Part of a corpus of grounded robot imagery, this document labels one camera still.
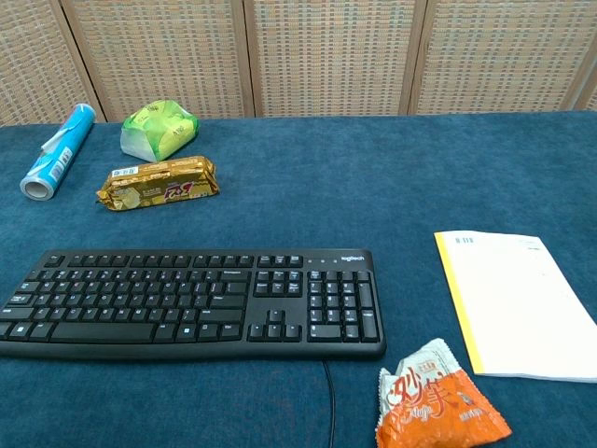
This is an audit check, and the thin black cable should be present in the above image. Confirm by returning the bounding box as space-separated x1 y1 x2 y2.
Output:
320 357 337 448

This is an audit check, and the black computer keyboard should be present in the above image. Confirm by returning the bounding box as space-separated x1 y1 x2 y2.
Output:
0 248 388 361

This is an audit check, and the white notepad with yellow spine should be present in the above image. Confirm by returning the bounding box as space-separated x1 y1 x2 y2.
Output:
433 230 597 385

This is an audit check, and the blue cling film roll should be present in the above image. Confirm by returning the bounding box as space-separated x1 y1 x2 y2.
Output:
19 103 97 202

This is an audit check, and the gold biscuit packet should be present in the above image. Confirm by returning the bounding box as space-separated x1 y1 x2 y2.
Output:
95 155 221 212

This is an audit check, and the blue felt table cover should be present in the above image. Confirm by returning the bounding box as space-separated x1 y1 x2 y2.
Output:
0 109 597 448

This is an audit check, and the green tissue pack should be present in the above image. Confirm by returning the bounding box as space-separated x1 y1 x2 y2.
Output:
119 99 201 163

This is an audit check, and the woven bamboo folding screen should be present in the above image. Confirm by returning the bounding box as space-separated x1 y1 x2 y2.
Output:
0 0 597 127

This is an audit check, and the orange and white snack packet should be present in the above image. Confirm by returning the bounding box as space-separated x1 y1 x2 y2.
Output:
375 337 513 448

